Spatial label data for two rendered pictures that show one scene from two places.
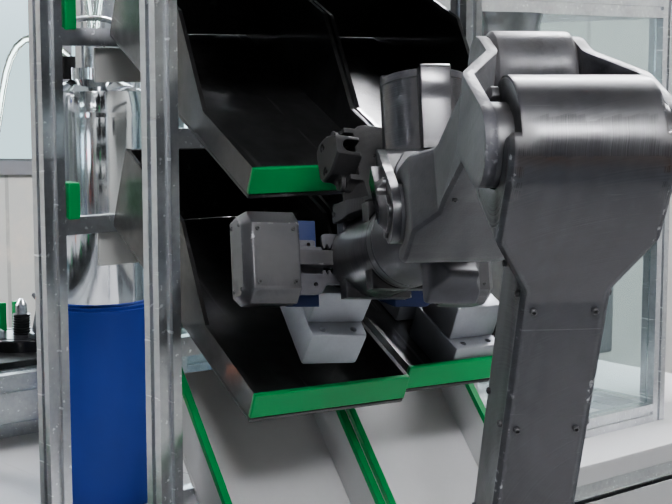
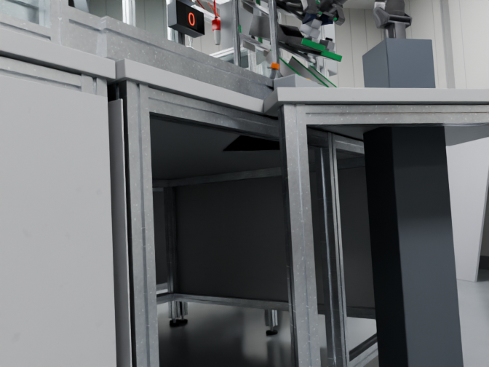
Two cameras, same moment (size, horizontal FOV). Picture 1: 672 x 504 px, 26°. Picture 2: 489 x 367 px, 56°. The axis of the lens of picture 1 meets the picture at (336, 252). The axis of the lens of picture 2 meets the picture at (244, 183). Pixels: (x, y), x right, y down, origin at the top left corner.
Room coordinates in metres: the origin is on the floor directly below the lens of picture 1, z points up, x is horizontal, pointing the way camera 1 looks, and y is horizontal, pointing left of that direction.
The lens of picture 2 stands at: (-0.46, 0.66, 0.61)
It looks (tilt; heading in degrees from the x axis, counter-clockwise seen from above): 4 degrees up; 346
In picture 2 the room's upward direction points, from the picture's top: 3 degrees counter-clockwise
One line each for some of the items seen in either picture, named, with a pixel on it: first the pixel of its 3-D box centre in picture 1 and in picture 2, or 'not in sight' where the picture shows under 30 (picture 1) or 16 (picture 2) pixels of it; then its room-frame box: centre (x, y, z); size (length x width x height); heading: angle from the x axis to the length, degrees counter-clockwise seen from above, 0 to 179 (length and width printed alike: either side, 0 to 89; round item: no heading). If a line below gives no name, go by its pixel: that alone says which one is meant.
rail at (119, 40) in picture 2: not in sight; (246, 92); (0.64, 0.37, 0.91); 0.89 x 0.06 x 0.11; 130
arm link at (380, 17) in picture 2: not in sight; (391, 17); (0.68, -0.08, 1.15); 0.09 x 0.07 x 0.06; 97
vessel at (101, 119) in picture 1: (95, 159); not in sight; (1.93, 0.32, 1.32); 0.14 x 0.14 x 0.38
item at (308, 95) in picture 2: not in sight; (391, 126); (0.73, -0.09, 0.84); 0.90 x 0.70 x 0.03; 88
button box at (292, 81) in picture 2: not in sight; (303, 94); (0.72, 0.18, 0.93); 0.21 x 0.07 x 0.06; 130
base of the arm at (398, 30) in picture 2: not in sight; (394, 37); (0.68, -0.09, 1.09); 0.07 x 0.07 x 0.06; 88
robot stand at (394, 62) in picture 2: not in sight; (398, 81); (0.68, -0.09, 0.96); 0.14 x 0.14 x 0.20; 88
